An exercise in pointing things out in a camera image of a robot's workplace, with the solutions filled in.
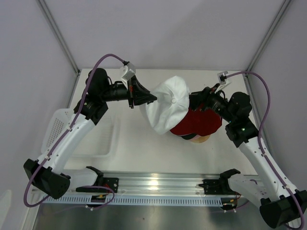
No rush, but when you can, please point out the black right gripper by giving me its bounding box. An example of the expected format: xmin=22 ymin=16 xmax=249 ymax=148
xmin=182 ymin=83 xmax=235 ymax=124

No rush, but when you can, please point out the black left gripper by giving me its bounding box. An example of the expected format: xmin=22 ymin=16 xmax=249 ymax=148
xmin=101 ymin=75 xmax=157 ymax=109

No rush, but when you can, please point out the red cap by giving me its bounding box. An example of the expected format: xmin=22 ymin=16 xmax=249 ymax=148
xmin=170 ymin=108 xmax=222 ymax=136

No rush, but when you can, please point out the white cap black logo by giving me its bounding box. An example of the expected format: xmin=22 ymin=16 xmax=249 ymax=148
xmin=140 ymin=76 xmax=190 ymax=135

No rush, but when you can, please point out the dark green cap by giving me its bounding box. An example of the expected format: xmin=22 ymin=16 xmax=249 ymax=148
xmin=181 ymin=134 xmax=196 ymax=140

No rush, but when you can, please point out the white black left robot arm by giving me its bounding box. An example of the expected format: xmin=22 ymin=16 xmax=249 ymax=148
xmin=24 ymin=68 xmax=157 ymax=199

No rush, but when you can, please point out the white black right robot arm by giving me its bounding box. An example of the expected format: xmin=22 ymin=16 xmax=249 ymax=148
xmin=189 ymin=87 xmax=307 ymax=230

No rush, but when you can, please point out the wooden hat stand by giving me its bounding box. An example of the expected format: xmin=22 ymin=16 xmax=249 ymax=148
xmin=189 ymin=135 xmax=210 ymax=144

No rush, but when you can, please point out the white plastic bin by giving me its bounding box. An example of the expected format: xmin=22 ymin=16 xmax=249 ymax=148
xmin=41 ymin=108 xmax=119 ymax=159

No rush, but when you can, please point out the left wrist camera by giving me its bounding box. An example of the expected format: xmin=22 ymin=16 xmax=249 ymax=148
xmin=120 ymin=61 xmax=136 ymax=88

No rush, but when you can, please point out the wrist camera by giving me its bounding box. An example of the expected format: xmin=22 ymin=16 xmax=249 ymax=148
xmin=213 ymin=71 xmax=231 ymax=92
xmin=120 ymin=61 xmax=136 ymax=88

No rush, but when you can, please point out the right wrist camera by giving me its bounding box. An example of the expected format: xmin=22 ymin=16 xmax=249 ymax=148
xmin=213 ymin=71 xmax=231 ymax=92

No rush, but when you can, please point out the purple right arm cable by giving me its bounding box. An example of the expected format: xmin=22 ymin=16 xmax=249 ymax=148
xmin=223 ymin=71 xmax=304 ymax=227

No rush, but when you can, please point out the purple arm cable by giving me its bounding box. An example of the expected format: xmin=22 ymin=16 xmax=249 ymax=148
xmin=23 ymin=54 xmax=128 ymax=214
xmin=223 ymin=71 xmax=304 ymax=227

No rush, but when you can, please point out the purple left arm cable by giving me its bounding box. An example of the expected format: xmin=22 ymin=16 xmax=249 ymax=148
xmin=23 ymin=54 xmax=128 ymax=214

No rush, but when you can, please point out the black right mounting bracket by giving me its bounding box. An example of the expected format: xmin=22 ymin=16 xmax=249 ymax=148
xmin=198 ymin=179 xmax=224 ymax=195

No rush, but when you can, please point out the black mounting bracket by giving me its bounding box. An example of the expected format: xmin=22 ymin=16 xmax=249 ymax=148
xmin=103 ymin=177 xmax=119 ymax=193
xmin=198 ymin=179 xmax=224 ymax=195

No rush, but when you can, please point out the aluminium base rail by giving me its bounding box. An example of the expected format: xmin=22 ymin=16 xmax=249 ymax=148
xmin=31 ymin=170 xmax=264 ymax=199

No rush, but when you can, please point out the black left mounting bracket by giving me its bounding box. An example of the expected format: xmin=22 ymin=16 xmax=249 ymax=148
xmin=103 ymin=177 xmax=119 ymax=193

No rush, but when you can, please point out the white slotted cable duct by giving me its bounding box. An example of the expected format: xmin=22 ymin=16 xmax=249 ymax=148
xmin=45 ymin=195 xmax=222 ymax=207

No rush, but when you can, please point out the aluminium frame post left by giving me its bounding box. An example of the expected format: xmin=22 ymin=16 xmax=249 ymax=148
xmin=36 ymin=0 xmax=80 ymax=74

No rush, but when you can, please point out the aluminium frame post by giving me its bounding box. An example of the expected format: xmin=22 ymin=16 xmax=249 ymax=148
xmin=246 ymin=0 xmax=294 ymax=71
xmin=36 ymin=0 xmax=80 ymax=74

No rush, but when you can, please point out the aluminium frame post right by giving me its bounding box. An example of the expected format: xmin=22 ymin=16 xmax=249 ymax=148
xmin=246 ymin=0 xmax=294 ymax=71

